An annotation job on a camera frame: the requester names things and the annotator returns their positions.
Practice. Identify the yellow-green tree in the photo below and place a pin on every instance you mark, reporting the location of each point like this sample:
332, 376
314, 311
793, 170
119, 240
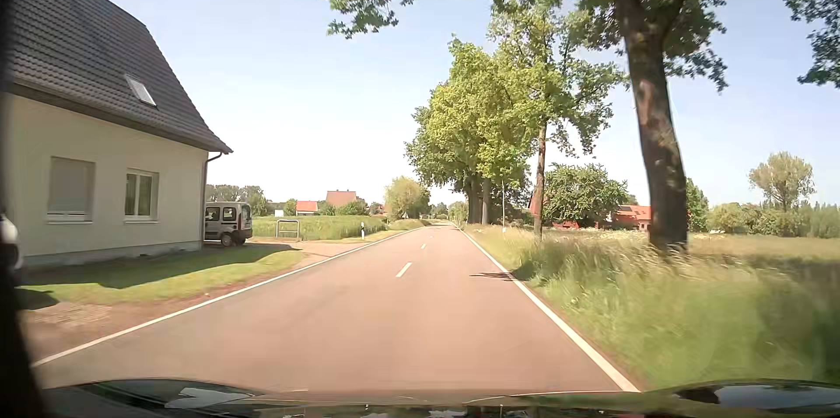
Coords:
405, 197

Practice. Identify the green grass field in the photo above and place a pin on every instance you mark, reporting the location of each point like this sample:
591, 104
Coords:
321, 226

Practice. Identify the small red-roofed house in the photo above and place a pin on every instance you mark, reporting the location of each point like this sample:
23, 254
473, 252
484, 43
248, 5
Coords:
306, 207

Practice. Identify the slender tree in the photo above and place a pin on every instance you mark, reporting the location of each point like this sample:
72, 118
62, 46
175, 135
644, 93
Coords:
541, 142

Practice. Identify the metal railing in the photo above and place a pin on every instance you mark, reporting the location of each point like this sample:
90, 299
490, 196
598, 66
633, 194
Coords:
287, 228

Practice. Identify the grey asphalt road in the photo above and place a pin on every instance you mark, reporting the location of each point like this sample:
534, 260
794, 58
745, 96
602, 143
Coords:
367, 332

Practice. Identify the round green tree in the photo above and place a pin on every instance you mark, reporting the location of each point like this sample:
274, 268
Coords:
583, 195

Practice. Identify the distant row of trees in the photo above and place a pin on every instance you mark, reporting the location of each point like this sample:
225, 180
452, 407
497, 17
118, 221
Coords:
236, 195

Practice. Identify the grey van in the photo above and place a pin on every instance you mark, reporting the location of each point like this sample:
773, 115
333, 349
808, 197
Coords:
227, 222

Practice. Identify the red brick building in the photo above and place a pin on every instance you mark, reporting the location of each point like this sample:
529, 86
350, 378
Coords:
631, 216

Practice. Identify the car's own bonnet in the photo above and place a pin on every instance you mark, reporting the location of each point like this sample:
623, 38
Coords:
394, 405

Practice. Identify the large thick-trunked tree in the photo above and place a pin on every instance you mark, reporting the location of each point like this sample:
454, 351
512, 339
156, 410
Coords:
653, 129

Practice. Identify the mown grass verge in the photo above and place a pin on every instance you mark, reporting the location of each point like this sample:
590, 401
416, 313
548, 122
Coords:
164, 273

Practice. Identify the tall grass verge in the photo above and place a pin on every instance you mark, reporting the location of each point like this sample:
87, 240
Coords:
689, 300

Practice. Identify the cream house with dark roof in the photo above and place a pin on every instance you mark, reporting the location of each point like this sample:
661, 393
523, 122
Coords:
98, 142

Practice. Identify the row of bushes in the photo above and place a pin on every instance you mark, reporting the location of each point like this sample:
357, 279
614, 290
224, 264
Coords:
774, 221

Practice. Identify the pale green tree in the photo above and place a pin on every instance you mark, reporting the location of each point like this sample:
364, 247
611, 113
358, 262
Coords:
782, 178

